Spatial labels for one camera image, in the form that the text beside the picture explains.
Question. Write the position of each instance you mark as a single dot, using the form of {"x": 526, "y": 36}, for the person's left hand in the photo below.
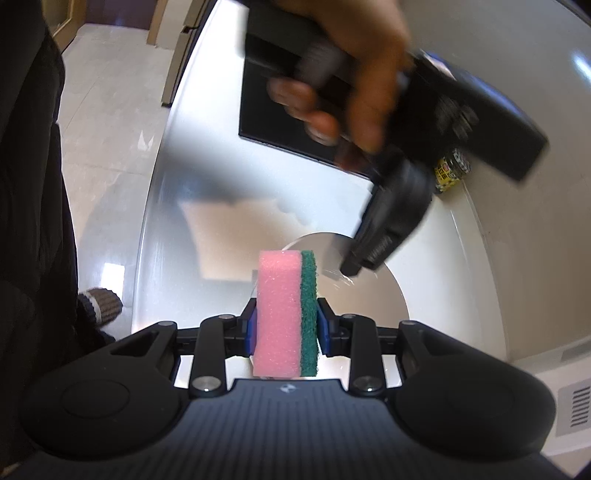
{"x": 369, "y": 55}

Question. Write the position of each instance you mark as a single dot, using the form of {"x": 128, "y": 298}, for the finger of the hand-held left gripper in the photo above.
{"x": 374, "y": 247}

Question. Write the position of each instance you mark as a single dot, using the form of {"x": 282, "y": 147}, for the black glass gas hob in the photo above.
{"x": 268, "y": 122}

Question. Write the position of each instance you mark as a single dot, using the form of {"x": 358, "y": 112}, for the white ceramic bowl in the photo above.
{"x": 378, "y": 297}

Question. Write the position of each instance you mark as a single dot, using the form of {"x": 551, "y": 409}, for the brown ribbed slipper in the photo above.
{"x": 101, "y": 307}

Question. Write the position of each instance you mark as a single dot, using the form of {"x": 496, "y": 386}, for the yellow label jar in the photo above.
{"x": 448, "y": 177}

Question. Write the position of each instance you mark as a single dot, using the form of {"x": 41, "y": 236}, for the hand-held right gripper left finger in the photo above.
{"x": 251, "y": 330}

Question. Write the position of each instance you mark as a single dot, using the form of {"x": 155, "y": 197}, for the pink and green sponge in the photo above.
{"x": 281, "y": 314}

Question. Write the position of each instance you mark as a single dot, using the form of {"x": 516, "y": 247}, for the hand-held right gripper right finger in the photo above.
{"x": 323, "y": 330}

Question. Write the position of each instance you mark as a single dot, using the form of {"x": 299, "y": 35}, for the wooden door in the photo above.
{"x": 69, "y": 23}

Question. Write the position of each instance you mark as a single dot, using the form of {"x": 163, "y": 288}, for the grey vent grille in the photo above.
{"x": 576, "y": 410}

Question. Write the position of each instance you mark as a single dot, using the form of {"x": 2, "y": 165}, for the beige cabinet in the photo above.
{"x": 178, "y": 50}

